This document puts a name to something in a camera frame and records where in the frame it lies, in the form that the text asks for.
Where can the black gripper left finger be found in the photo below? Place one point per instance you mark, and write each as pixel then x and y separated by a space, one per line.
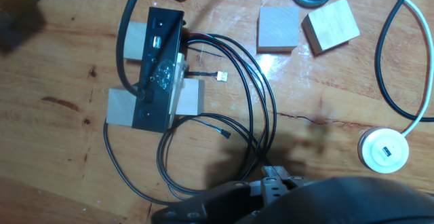
pixel 217 200

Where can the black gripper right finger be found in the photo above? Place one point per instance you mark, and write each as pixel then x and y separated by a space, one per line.
pixel 293 180

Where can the black USB docking station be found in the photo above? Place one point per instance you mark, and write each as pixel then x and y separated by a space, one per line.
pixel 152 118

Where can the light wooden cube block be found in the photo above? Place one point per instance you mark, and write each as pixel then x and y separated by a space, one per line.
pixel 191 96
pixel 278 28
pixel 134 40
pixel 120 107
pixel 330 25

